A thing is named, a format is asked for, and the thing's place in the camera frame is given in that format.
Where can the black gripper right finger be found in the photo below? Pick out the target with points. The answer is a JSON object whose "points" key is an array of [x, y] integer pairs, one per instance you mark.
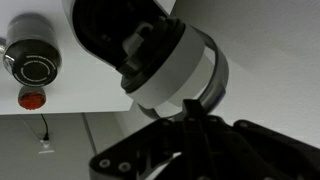
{"points": [[243, 151]]}

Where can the grey coffeemaker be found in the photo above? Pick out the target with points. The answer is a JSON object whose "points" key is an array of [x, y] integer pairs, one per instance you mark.
{"points": [[163, 61]]}

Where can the glass jar of coffee beans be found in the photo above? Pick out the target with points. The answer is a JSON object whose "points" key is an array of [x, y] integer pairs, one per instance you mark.
{"points": [[31, 53]]}

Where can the red lidded small cup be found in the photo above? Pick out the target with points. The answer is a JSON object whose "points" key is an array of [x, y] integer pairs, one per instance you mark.
{"points": [[31, 98]]}

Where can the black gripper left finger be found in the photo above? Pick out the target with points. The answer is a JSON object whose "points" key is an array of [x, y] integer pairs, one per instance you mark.
{"points": [[157, 146]]}

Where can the wall power outlet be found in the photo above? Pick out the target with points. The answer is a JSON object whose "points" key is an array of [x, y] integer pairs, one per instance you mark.
{"points": [[46, 147]]}

